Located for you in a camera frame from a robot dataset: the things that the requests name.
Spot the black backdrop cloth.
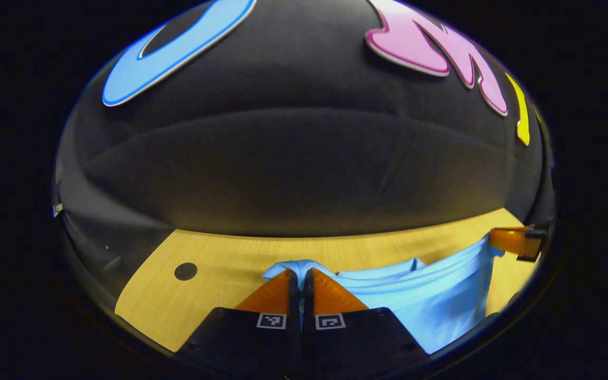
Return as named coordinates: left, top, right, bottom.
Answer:
left=53, top=0, right=555, bottom=296

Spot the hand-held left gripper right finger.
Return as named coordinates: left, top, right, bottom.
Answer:
left=302, top=268, right=431, bottom=380

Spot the light blue T-shirt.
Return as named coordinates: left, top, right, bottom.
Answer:
left=262, top=235, right=505, bottom=355

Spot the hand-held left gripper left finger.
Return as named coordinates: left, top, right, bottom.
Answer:
left=177, top=269, right=301, bottom=380

